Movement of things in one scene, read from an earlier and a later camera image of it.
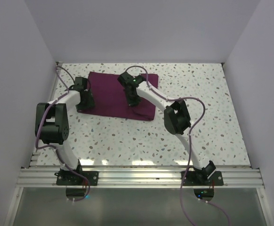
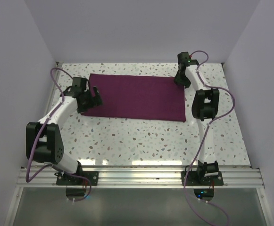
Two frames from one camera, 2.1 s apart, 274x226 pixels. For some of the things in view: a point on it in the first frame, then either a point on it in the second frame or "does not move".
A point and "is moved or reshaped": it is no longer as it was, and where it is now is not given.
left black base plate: (69, 178) does not move
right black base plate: (191, 179) does not move
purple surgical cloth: (110, 99) is moved or reshaped
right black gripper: (132, 102) -> (178, 79)
